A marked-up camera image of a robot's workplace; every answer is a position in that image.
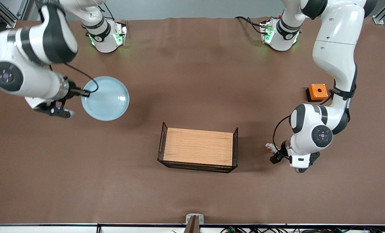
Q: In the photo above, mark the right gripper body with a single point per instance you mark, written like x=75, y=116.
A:
x=72, y=90

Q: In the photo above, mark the red and white button switch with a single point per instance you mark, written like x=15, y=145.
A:
x=270, y=147

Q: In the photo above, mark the light blue round plate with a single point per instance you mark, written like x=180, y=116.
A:
x=109, y=100

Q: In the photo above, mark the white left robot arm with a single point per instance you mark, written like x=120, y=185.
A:
x=338, y=48

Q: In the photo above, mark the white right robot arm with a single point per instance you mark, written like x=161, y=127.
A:
x=33, y=42

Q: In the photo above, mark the wooden tray with mesh sides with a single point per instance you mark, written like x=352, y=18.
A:
x=197, y=145

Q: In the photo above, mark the brown table mat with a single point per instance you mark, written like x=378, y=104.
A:
x=192, y=81

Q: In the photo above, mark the orange button enclosure box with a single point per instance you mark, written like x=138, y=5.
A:
x=317, y=91

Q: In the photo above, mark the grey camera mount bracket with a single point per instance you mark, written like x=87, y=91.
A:
x=194, y=220

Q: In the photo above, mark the white table edge rail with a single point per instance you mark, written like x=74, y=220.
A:
x=50, y=229

